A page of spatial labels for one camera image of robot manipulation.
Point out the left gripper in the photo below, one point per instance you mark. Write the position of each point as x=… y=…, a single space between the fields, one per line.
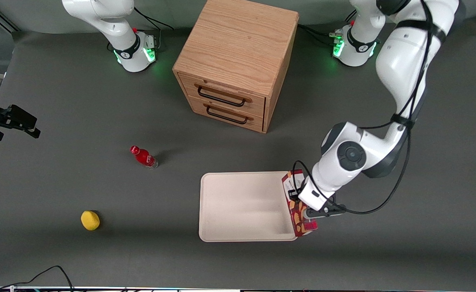
x=292 y=193

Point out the red cookie box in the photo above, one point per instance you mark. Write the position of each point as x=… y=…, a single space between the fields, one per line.
x=301 y=225

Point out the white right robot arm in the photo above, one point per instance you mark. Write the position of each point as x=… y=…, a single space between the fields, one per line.
x=120 y=36

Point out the white rectangular tray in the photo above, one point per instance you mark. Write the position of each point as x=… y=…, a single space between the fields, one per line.
x=242 y=207

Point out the yellow round sponge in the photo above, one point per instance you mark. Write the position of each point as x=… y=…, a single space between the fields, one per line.
x=90 y=220

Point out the red drink bottle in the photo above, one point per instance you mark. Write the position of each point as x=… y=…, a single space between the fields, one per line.
x=144 y=157

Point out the wooden two-drawer cabinet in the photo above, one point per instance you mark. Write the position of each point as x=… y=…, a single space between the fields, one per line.
x=238 y=52

